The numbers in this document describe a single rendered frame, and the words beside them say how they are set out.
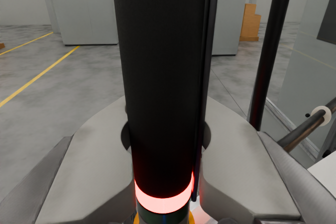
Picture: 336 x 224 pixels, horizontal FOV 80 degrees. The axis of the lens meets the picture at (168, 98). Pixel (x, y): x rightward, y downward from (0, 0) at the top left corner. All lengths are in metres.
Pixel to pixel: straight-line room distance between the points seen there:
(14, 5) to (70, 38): 6.86
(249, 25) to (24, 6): 11.27
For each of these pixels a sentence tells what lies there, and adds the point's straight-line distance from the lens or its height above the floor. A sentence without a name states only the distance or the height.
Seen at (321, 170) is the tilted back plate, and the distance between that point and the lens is 0.62.
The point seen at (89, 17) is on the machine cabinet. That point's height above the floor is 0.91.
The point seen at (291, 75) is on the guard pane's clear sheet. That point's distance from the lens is 1.32.
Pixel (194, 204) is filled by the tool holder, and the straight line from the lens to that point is 0.21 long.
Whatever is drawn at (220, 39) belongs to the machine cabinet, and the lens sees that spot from 5.91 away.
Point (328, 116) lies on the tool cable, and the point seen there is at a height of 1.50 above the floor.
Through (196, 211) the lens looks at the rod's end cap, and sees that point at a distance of 0.20.
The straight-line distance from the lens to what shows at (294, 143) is 0.31.
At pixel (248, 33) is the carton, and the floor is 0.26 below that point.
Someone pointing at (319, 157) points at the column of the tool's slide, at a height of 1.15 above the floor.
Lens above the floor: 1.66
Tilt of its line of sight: 28 degrees down
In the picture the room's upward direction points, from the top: straight up
